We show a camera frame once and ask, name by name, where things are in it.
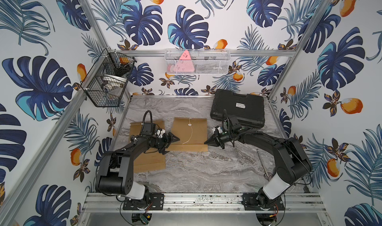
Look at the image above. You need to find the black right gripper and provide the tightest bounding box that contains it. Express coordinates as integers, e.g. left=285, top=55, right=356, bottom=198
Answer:
left=203, top=129, right=233, bottom=149

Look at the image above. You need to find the brown kraft file bag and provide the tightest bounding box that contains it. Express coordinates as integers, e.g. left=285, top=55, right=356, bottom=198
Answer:
left=130, top=119, right=166, bottom=173
left=168, top=117, right=208, bottom=152

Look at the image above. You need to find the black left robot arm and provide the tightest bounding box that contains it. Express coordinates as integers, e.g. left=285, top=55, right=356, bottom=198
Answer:
left=96, top=110, right=180, bottom=200

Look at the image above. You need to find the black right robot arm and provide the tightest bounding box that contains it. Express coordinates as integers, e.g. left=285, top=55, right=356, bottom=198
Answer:
left=205, top=112, right=313, bottom=208

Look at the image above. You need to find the black plastic tool case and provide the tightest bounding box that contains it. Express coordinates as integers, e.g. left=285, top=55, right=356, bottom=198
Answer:
left=210, top=89, right=265, bottom=128

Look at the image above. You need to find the pink triangle item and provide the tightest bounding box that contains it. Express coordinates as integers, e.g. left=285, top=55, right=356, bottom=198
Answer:
left=173, top=50, right=195, bottom=73

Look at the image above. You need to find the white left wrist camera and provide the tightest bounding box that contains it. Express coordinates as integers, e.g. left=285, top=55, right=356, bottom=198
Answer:
left=156, top=129, right=166, bottom=138

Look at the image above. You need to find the black wire basket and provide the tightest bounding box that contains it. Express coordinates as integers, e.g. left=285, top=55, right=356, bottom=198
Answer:
left=81, top=48, right=137, bottom=108

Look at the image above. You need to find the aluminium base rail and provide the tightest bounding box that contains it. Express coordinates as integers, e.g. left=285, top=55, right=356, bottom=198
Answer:
left=82, top=193, right=327, bottom=214

